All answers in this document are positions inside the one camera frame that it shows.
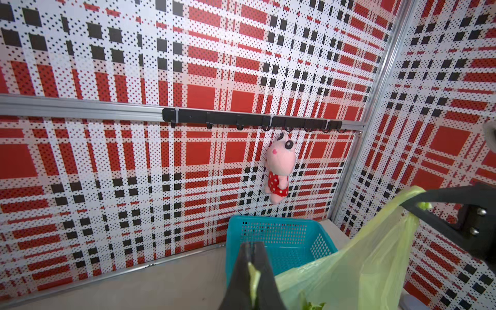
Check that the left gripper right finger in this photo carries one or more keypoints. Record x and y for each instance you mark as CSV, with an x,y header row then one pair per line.
x,y
267,294

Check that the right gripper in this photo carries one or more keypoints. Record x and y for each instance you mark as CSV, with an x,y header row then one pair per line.
x,y
464,215

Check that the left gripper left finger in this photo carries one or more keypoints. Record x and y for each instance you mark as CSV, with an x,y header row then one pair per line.
x,y
238,295

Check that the yellow pineapple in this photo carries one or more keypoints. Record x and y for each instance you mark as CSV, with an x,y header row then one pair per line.
x,y
310,306

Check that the green plastic bag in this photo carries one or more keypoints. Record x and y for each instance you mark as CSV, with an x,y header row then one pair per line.
x,y
367,273

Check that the teal plastic basket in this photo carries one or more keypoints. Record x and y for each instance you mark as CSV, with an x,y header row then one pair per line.
x,y
289,242

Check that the grey glasses case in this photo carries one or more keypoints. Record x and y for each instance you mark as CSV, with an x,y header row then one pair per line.
x,y
408,301

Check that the pink plush toy hanging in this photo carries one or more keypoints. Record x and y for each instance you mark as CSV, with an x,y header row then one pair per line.
x,y
280,162

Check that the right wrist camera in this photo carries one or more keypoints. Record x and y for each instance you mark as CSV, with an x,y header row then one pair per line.
x,y
489,130

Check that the black hook rail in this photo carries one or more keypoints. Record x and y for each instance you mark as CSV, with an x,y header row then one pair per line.
x,y
239,120

